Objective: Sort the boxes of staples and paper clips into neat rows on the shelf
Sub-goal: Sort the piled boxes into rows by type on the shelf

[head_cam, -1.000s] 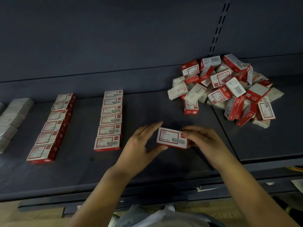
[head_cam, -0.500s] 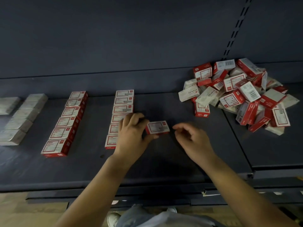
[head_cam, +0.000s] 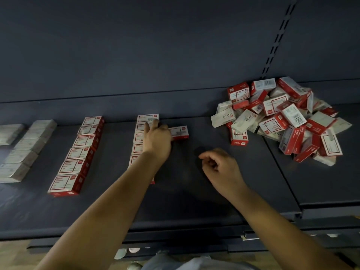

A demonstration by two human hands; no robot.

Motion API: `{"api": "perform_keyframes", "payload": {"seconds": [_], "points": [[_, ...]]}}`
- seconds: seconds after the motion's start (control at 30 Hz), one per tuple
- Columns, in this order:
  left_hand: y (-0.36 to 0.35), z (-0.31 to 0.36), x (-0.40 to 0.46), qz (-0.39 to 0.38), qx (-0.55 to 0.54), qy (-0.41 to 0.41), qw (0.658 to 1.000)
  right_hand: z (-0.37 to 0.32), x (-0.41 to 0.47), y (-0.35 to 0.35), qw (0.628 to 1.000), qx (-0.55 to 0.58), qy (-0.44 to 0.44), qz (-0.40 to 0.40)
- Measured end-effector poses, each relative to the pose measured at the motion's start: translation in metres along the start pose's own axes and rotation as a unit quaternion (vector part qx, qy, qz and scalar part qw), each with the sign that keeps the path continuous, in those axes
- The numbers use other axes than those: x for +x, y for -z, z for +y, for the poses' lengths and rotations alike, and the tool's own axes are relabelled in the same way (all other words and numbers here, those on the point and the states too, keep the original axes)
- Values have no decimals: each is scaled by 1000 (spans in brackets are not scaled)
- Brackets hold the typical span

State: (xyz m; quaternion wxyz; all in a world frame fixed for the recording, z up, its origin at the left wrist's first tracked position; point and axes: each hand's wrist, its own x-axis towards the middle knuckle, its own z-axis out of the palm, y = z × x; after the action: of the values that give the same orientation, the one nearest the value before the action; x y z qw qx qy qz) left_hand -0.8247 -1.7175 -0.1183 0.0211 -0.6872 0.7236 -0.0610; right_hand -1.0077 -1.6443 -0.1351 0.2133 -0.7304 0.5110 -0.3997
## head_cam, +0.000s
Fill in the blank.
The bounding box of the person's right forearm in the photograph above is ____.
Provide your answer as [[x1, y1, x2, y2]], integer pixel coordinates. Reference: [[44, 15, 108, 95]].
[[229, 185, 352, 270]]

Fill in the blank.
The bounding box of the person's grey clothing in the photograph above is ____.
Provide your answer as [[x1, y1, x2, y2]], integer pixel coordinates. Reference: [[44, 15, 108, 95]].
[[141, 251, 260, 270]]

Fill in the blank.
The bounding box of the person's right hand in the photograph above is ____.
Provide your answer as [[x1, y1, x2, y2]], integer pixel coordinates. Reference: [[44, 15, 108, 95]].
[[198, 148, 248, 201]]

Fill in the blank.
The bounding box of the person's left forearm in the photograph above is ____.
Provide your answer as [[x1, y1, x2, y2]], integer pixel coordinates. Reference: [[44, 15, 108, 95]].
[[36, 154, 167, 270]]

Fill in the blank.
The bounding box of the pile of red white boxes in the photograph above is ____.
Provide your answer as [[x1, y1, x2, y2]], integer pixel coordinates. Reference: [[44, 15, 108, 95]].
[[211, 76, 353, 167]]

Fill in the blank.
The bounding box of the person's left hand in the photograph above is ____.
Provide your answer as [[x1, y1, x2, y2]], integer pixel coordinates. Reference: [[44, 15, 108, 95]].
[[142, 119, 173, 164]]

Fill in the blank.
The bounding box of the dark metal shelf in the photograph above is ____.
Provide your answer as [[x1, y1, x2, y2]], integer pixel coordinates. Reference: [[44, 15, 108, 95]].
[[0, 0, 360, 257]]

